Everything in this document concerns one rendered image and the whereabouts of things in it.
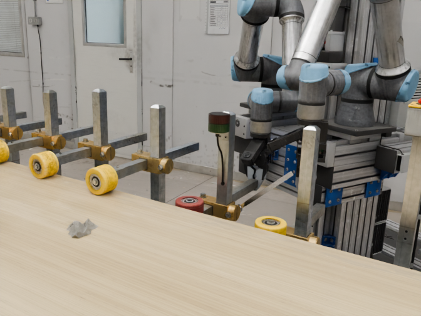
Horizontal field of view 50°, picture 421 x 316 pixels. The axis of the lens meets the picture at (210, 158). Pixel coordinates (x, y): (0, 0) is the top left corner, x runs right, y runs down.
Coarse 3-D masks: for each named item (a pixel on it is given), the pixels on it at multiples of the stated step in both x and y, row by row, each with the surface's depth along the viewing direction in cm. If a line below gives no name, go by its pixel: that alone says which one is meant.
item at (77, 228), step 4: (88, 220) 109; (72, 224) 108; (76, 224) 106; (80, 224) 107; (84, 224) 108; (88, 224) 108; (92, 224) 109; (68, 228) 108; (72, 228) 105; (76, 228) 105; (80, 228) 107; (84, 228) 107; (88, 228) 107; (92, 228) 108; (72, 232) 105; (76, 232) 104; (80, 232) 104; (84, 232) 105; (88, 232) 105; (72, 236) 104; (80, 236) 104
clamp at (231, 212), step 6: (204, 198) 139; (210, 198) 140; (210, 204) 136; (216, 204) 135; (222, 204) 135; (228, 204) 135; (234, 204) 135; (216, 210) 136; (222, 210) 135; (228, 210) 134; (234, 210) 134; (240, 210) 137; (216, 216) 136; (222, 216) 135; (228, 216) 133; (234, 216) 134
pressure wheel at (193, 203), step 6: (180, 198) 128; (186, 198) 129; (192, 198) 129; (198, 198) 129; (180, 204) 124; (186, 204) 124; (192, 204) 124; (198, 204) 125; (192, 210) 124; (198, 210) 125
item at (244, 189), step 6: (252, 180) 161; (240, 186) 154; (246, 186) 155; (252, 186) 159; (234, 192) 148; (240, 192) 151; (246, 192) 155; (234, 198) 148; (204, 204) 137; (204, 210) 133; (210, 210) 136
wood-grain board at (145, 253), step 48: (0, 192) 130; (48, 192) 131; (0, 240) 101; (48, 240) 102; (96, 240) 103; (144, 240) 104; (192, 240) 104; (240, 240) 105; (288, 240) 106; (0, 288) 83; (48, 288) 83; (96, 288) 84; (144, 288) 84; (192, 288) 85; (240, 288) 85; (288, 288) 86; (336, 288) 86; (384, 288) 87
